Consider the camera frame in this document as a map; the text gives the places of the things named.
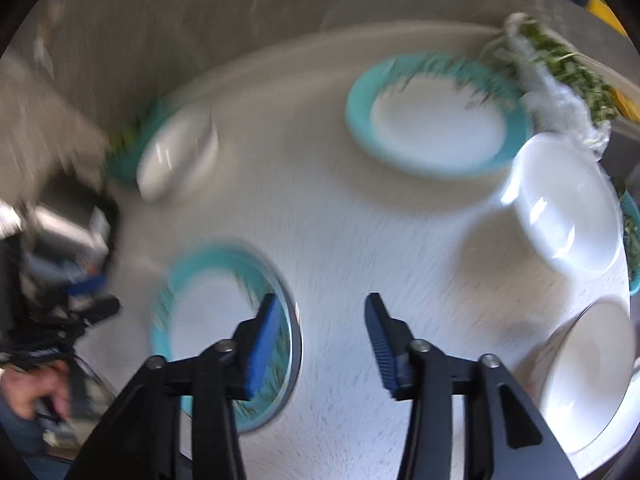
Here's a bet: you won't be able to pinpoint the plain white bowl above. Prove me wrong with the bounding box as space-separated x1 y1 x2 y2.
501 131 627 275

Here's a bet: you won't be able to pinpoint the person's left hand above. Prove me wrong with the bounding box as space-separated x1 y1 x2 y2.
0 360 71 421

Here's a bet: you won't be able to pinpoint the teal plastic basin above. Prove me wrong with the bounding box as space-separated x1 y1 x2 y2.
102 100 171 188

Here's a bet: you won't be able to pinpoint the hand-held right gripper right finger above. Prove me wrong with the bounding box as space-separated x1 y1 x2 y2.
364 294 581 480

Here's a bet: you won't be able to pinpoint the black cable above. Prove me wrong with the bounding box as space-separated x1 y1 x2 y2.
67 352 101 421

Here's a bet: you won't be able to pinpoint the green leafy vegetables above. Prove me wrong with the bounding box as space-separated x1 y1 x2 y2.
107 110 151 153

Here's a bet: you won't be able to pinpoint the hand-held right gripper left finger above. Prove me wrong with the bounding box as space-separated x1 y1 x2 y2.
65 294 286 480

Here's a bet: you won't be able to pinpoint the yellow object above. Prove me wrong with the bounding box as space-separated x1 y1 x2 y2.
584 0 633 30

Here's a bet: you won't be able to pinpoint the teal floral plate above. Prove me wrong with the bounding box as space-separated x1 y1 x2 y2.
344 51 535 180
149 241 304 435
617 189 640 297

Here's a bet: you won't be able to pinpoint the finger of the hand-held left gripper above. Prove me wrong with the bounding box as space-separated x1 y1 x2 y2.
60 272 111 301
65 296 122 326

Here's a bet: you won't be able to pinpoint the plastic bag of greens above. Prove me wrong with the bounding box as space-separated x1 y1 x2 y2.
479 11 622 162

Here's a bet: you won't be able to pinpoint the person's left forearm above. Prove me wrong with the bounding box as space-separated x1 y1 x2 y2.
0 405 51 461

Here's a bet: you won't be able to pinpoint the red rimmed white bowl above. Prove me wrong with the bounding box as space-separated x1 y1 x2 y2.
136 109 220 202
539 299 640 457

